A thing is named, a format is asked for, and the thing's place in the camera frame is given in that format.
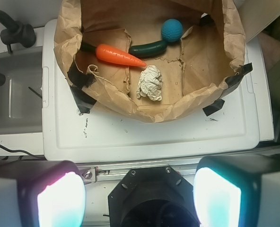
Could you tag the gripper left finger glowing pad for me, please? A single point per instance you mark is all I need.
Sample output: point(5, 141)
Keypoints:
point(41, 194)

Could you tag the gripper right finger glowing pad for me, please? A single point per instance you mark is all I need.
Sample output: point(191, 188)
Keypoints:
point(238, 191)

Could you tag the white paper ball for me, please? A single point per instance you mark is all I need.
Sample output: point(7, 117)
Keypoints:
point(150, 84)

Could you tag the white plastic bin lid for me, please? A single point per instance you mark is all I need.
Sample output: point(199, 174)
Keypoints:
point(106, 136)

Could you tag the black tape strip right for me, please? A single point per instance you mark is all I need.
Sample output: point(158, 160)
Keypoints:
point(233, 83)

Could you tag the black tape strip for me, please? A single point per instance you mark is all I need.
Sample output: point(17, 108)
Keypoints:
point(80, 80)
point(233, 83)

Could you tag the black tape strip left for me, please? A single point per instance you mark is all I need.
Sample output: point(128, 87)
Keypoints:
point(80, 80)

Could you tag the brown paper bag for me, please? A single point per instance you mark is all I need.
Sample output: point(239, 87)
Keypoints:
point(152, 60)

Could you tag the orange plastic toy carrot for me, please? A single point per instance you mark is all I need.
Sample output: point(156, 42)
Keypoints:
point(114, 55)

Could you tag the dark green toy cucumber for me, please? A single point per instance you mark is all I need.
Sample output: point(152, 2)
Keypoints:
point(148, 50)

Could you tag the blue dimpled ball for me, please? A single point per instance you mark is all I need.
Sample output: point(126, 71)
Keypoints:
point(171, 30)

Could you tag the aluminium rail with bracket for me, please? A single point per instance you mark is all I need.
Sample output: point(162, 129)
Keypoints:
point(97, 172)

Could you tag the black octagonal mount plate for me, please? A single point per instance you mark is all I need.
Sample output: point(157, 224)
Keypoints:
point(152, 198)

